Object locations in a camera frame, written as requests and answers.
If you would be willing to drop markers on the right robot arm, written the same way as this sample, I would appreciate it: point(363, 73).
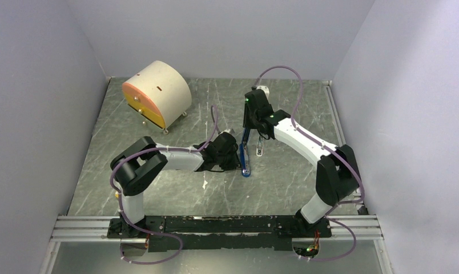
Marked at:
point(336, 167)

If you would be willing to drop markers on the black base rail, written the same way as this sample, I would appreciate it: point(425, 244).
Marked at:
point(164, 233)

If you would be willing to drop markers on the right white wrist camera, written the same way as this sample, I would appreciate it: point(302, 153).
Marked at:
point(265, 89)

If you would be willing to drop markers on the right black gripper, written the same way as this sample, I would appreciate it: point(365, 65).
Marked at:
point(246, 123)

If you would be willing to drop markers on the aluminium frame rail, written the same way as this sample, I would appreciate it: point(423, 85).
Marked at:
point(74, 229)

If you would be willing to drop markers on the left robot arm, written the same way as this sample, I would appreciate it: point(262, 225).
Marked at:
point(138, 166)

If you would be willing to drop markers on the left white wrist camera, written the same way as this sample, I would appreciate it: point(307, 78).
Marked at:
point(228, 130)

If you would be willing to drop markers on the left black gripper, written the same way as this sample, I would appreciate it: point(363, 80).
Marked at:
point(235, 164)

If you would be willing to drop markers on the light blue small stapler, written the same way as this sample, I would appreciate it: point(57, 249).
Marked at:
point(259, 146)

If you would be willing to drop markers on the cream round drawer cabinet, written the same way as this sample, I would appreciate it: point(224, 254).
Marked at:
point(159, 94)

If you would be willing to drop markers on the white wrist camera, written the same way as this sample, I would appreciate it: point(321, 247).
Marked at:
point(228, 130)
point(265, 89)

